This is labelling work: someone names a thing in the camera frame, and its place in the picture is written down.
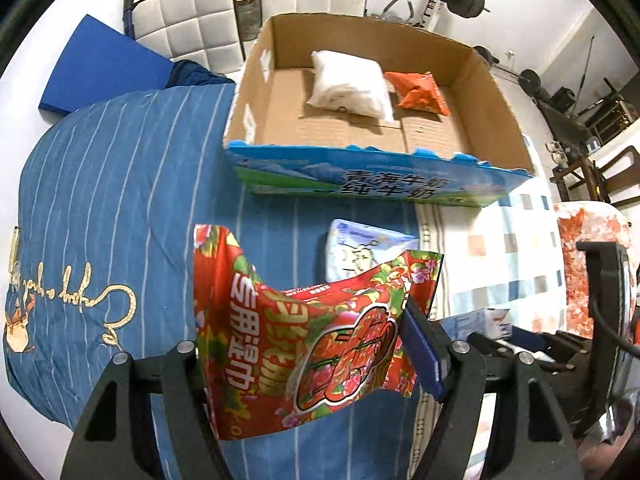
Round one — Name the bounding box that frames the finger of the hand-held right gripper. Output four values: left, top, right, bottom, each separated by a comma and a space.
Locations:
467, 327, 557, 376

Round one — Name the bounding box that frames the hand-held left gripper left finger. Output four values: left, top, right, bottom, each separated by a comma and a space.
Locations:
60, 341, 236, 480

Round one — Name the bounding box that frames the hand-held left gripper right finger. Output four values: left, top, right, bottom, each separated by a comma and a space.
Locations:
400, 301, 586, 480

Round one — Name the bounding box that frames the red floral wet wipes packet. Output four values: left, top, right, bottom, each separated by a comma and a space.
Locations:
193, 224, 445, 442

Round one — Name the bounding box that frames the cardboard box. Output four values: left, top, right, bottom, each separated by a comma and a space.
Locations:
222, 13, 538, 208

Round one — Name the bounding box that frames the orange snack packet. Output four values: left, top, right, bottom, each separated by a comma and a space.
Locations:
383, 71, 449, 116

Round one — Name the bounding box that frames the white pillow-shaped packet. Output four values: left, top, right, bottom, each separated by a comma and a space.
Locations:
304, 50, 396, 123

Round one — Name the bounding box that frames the checked white bed sheet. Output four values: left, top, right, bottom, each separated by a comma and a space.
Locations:
407, 135, 573, 480

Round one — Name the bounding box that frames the red white patterned cloth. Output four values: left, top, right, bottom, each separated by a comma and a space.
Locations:
554, 202, 632, 336

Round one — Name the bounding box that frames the blue white tissue packet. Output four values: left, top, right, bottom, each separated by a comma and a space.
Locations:
324, 218, 420, 283

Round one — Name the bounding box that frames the dark wooden chair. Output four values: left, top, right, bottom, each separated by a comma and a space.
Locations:
549, 145, 640, 207

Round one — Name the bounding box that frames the blue striped quilt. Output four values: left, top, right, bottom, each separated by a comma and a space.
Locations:
2, 82, 426, 480

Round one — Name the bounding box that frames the black dumbbell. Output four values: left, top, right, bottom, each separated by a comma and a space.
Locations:
475, 46, 543, 97

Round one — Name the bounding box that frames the dark blue cloth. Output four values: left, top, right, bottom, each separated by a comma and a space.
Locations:
165, 59, 236, 88

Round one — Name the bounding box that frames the blue foam mat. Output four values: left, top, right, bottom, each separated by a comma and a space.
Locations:
39, 14, 176, 118

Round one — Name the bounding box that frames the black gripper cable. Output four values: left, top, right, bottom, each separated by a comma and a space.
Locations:
585, 255, 640, 356

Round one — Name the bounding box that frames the blue handled tool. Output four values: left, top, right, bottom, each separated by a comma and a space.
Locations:
122, 0, 139, 40

